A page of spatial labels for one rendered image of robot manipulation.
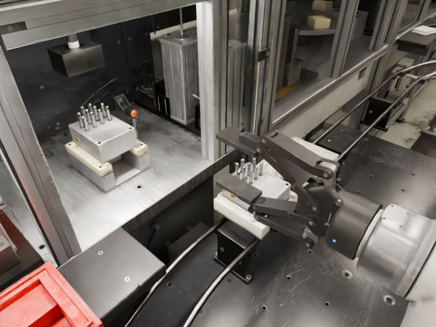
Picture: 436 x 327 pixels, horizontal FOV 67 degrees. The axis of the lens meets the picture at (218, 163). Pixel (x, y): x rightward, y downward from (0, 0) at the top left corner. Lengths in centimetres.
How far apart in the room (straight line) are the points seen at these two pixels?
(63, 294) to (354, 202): 43
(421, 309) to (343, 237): 10
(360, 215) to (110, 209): 53
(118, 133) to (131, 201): 15
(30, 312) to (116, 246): 18
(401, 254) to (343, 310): 52
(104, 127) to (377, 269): 62
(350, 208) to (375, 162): 96
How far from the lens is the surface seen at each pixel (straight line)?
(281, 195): 75
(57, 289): 59
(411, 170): 137
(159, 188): 78
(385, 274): 40
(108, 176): 78
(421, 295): 40
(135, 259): 66
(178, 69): 91
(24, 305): 62
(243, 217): 75
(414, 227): 40
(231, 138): 46
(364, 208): 41
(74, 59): 74
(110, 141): 76
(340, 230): 40
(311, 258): 96
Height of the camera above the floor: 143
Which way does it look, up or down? 38 degrees down
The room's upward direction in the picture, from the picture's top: straight up
